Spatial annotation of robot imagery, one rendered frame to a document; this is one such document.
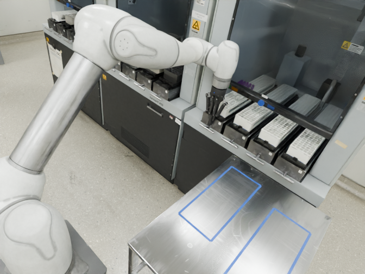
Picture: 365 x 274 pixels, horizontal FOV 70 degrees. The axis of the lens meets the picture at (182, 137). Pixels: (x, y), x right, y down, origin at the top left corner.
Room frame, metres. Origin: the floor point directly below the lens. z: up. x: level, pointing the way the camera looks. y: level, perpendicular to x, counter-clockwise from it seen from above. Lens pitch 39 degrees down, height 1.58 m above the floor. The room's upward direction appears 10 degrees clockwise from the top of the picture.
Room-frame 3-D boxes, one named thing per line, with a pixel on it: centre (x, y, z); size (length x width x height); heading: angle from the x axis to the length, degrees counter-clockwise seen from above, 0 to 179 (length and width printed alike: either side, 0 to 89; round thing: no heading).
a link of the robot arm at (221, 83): (1.17, -0.14, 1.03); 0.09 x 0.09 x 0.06
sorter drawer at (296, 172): (1.17, -0.70, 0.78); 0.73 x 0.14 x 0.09; 144
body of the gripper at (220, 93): (1.17, -0.14, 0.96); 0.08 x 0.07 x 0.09; 55
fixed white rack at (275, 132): (1.15, -0.50, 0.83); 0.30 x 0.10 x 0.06; 144
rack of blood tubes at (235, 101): (1.33, -0.25, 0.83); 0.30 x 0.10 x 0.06; 144
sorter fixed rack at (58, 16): (2.33, 1.15, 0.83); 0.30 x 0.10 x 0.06; 144
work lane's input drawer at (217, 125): (1.44, -0.33, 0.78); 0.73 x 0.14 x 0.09; 144
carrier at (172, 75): (1.48, 0.13, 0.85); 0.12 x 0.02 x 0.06; 55
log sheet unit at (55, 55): (2.19, 1.29, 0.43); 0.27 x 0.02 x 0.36; 54
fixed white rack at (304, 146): (1.06, -0.62, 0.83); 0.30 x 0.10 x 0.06; 144
